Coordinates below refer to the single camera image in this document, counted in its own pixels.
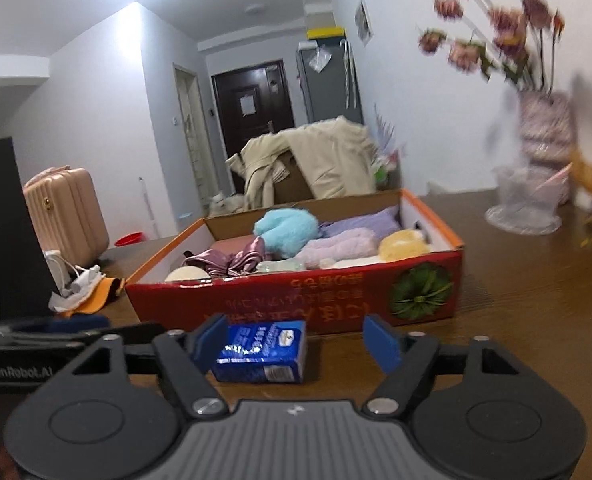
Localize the dark brown door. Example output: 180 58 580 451
211 60 297 147

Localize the grey cabinet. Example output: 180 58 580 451
296 41 365 127

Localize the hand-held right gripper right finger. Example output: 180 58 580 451
361 314 522 417

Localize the purple satin bow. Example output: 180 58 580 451
181 236 269 277

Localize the black panel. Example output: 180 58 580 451
0 137 57 323

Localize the light blue plush toy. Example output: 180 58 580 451
253 208 322 263

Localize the cream round plush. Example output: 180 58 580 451
165 266 212 284

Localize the orange cloth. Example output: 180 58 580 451
58 276 127 317

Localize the yellow white fox plush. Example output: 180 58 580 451
333 230 431 267

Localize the blue tissue pack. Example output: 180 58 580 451
211 320 308 385

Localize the yellow box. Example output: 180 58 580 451
307 25 347 41

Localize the light purple fluffy towel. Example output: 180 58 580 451
301 228 379 270

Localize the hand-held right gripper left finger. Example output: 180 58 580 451
71 314 229 418

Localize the pink folded cloth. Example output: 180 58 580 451
210 236 258 257

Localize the dried pink flower bouquet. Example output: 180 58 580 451
416 0 567 96

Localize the brown cardboard box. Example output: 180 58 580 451
273 152 318 206

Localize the pile of white items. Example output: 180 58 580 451
207 191 248 217

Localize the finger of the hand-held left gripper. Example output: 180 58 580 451
0 315 169 347

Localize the wall poster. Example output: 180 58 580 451
354 0 374 44

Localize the clear plastic bag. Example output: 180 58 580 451
307 45 333 74

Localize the white interior door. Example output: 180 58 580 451
173 64 213 206

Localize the pink suitcase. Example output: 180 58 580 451
23 166 110 271

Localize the clear glass vase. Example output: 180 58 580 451
485 91 575 236

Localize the beige coat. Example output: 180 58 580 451
226 116 377 211

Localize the white charger with cable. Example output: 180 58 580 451
43 249 104 311

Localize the red orange cardboard box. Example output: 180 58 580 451
124 189 464 336

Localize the purple feathery plant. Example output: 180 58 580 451
373 104 405 161

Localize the green white item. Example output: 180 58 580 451
373 157 402 187

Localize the pale green soft item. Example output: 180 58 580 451
256 258 307 275

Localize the pink ribbon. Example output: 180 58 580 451
540 162 575 192

